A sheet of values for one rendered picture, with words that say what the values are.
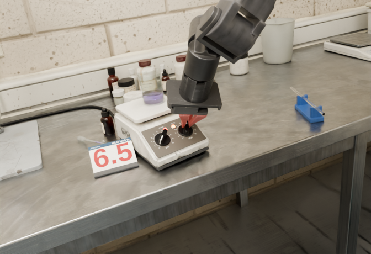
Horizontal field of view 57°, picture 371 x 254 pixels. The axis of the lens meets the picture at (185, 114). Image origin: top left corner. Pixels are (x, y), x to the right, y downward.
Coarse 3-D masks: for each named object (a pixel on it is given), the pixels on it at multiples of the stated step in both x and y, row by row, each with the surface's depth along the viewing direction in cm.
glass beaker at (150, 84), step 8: (144, 72) 78; (152, 72) 79; (160, 72) 76; (144, 80) 75; (152, 80) 74; (160, 80) 76; (144, 88) 75; (152, 88) 75; (160, 88) 76; (144, 96) 76; (152, 96) 76; (160, 96) 77; (144, 104) 78; (152, 104) 76
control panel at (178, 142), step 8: (176, 120) 74; (152, 128) 71; (160, 128) 72; (168, 128) 72; (176, 128) 72; (192, 128) 73; (144, 136) 69; (152, 136) 70; (176, 136) 71; (184, 136) 71; (192, 136) 72; (200, 136) 72; (152, 144) 69; (168, 144) 69; (176, 144) 70; (184, 144) 70; (192, 144) 70; (160, 152) 68; (168, 152) 68
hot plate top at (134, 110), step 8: (120, 104) 80; (128, 104) 80; (136, 104) 79; (160, 104) 77; (120, 112) 77; (128, 112) 75; (136, 112) 74; (144, 112) 74; (152, 112) 73; (160, 112) 73; (168, 112) 74; (136, 120) 71; (144, 120) 71
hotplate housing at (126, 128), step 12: (120, 120) 77; (156, 120) 74; (168, 120) 73; (120, 132) 80; (132, 132) 72; (132, 144) 75; (144, 144) 69; (204, 144) 72; (144, 156) 71; (156, 156) 67; (168, 156) 68; (180, 156) 69; (156, 168) 68
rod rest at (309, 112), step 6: (306, 96) 86; (300, 102) 87; (306, 102) 87; (300, 108) 86; (306, 108) 85; (312, 108) 79; (306, 114) 82; (312, 114) 80; (318, 114) 80; (312, 120) 79; (318, 120) 80
